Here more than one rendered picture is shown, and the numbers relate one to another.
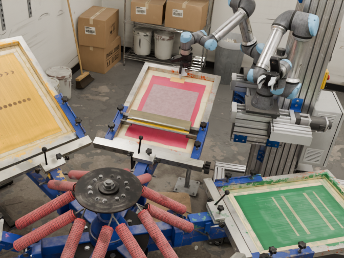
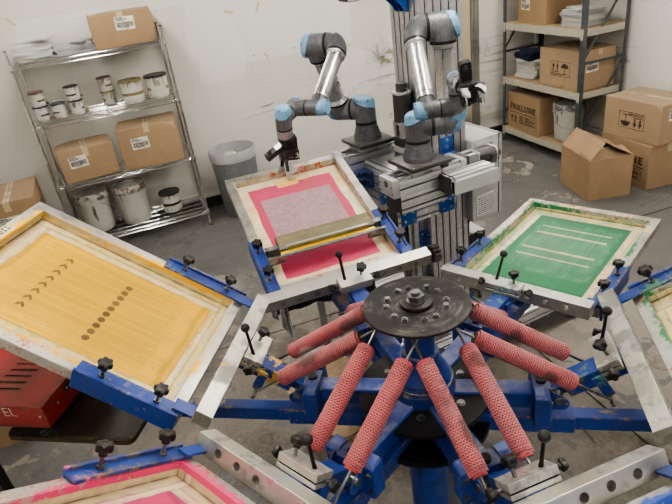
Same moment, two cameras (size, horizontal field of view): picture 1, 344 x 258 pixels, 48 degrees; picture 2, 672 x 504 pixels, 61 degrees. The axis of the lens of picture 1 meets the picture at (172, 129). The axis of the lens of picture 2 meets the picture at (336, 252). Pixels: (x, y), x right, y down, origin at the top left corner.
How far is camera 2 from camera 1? 1.11 m
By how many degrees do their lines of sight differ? 25
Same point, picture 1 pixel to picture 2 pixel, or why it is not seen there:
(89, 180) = (380, 311)
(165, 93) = (287, 205)
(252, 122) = (420, 186)
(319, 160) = (493, 206)
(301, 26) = (443, 28)
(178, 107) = (322, 212)
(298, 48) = (447, 59)
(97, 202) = (430, 323)
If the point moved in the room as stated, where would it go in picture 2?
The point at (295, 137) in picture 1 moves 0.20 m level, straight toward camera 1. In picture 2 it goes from (482, 176) to (501, 191)
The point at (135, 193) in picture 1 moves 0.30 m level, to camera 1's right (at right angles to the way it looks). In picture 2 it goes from (453, 289) to (528, 252)
